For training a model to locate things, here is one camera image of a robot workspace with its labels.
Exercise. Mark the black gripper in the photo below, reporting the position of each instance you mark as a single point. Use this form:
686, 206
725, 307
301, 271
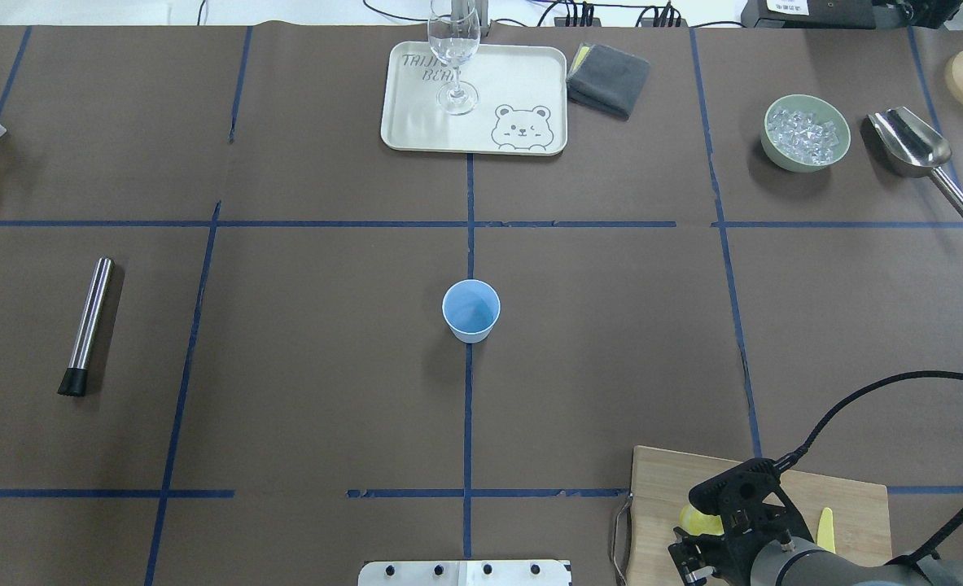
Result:
724, 556

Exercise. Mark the yellow lemon slice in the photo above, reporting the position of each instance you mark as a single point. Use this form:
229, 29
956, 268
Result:
696, 523

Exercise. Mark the steel muddler black tip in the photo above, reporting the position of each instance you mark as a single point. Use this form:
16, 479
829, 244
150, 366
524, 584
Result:
74, 381

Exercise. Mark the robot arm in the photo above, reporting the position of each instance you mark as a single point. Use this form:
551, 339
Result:
824, 568

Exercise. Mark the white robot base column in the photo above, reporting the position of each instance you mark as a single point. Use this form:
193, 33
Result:
467, 572

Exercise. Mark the light blue paper cup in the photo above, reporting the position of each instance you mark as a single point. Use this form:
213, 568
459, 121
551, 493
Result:
470, 309

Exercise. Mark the yellow plastic knife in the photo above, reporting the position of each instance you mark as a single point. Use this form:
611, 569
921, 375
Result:
825, 536

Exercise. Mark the wooden cutting board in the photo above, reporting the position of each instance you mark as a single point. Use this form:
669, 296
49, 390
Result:
662, 478

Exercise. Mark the green bowl of ice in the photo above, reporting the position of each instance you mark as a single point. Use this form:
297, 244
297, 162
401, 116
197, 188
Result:
804, 133

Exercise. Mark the steel ice scoop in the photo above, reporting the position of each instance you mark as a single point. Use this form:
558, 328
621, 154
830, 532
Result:
915, 149

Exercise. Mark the grey folded cloth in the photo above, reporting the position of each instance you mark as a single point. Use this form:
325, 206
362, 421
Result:
607, 79

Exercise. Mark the cream bear serving tray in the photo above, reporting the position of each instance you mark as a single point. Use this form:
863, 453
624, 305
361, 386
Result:
521, 108

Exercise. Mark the clear wine glass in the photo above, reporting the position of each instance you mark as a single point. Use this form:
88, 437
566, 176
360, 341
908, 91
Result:
454, 32

